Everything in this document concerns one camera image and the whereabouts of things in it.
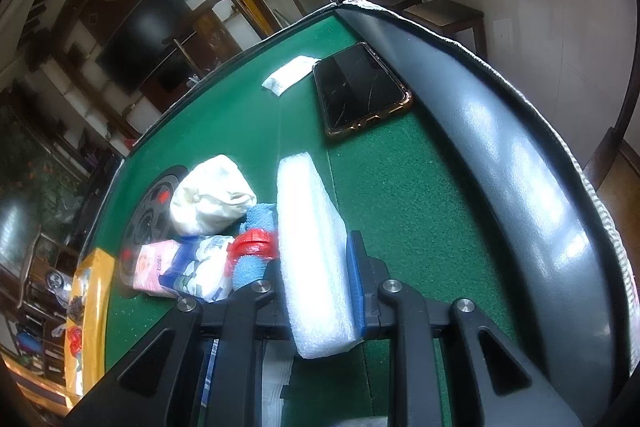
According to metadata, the red plastic ring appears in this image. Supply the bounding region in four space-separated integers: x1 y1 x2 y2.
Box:
227 229 280 275

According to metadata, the grey round table centre panel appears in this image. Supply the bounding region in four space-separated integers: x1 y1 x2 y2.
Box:
120 164 188 280

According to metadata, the black phone in brown case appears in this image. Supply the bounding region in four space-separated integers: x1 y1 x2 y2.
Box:
311 42 414 138

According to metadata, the black flat television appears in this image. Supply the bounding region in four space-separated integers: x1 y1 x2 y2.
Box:
95 0 201 95

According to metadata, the black padded table edge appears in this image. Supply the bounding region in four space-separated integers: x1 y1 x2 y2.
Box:
332 0 640 427

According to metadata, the wooden chair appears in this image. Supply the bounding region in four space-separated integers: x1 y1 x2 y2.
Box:
160 0 271 78

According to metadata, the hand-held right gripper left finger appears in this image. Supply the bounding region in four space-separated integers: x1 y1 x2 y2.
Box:
65 279 295 427

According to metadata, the white paper sachet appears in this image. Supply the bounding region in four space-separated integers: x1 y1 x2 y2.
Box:
261 55 322 96

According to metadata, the blue microfiber cloth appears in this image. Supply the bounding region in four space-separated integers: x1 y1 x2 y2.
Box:
232 202 281 293

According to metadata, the blue white tissue packet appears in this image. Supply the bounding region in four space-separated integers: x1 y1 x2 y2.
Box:
159 234 238 305

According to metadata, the white foam sheet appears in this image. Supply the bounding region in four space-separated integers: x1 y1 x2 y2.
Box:
276 155 365 360

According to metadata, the white cloth bundle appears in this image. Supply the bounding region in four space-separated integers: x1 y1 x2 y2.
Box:
169 154 258 238

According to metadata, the yellow cardboard box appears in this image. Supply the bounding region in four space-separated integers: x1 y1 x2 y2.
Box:
64 249 121 410

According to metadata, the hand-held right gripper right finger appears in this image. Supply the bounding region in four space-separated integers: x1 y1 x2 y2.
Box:
346 229 586 427

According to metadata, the white pack with pink label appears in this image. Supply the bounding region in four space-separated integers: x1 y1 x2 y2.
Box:
131 241 176 297

